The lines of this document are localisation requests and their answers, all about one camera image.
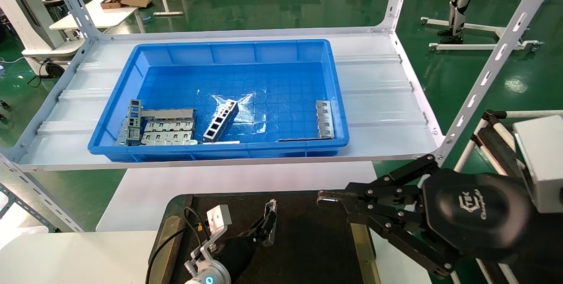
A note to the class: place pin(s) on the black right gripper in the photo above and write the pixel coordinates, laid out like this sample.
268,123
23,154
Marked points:
479,213

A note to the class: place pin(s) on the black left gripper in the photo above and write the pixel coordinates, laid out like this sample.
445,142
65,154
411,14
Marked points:
237,255

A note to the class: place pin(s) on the small silver metal part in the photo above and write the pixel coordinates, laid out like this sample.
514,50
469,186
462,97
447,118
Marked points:
272,205

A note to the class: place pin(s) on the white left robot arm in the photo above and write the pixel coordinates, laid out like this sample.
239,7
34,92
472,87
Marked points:
206,277

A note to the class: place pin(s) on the black container tray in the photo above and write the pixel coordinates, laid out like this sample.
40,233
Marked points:
308,240

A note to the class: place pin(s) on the thin grey metal strip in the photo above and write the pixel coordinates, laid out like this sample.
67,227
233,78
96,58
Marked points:
220,142

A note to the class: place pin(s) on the metal channel with square holes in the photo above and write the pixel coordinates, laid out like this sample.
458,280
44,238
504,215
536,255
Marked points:
228,119

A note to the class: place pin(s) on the grey metal shelf rack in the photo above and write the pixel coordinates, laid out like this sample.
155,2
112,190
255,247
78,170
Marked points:
378,99

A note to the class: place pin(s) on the large blue plastic bin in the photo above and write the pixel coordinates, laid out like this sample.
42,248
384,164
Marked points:
272,81

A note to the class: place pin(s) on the long grey metal channel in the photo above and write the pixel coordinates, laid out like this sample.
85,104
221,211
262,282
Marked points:
169,112

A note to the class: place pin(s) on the open cardboard box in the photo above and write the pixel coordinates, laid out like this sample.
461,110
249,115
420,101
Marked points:
125,1

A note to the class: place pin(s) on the white work table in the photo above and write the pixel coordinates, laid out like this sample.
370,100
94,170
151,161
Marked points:
96,16

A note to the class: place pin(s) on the black round stool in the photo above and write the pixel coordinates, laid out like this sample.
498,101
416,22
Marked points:
53,1

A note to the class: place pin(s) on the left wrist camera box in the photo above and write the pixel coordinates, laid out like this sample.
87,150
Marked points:
219,219

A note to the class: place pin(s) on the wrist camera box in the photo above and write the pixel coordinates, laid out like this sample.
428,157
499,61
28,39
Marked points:
539,161
219,219

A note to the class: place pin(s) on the segmented grey metal bracket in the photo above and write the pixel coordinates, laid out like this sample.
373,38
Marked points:
324,119

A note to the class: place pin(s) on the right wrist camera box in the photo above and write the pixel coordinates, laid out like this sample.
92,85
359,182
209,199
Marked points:
539,161

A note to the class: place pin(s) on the small grey metal bracket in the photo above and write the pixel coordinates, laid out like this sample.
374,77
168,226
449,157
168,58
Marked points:
122,136

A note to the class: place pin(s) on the dark perforated metal bracket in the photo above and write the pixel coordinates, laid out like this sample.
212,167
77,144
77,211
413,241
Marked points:
135,112

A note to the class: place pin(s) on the white wheeled stand frame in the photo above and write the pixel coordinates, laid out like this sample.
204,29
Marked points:
475,23

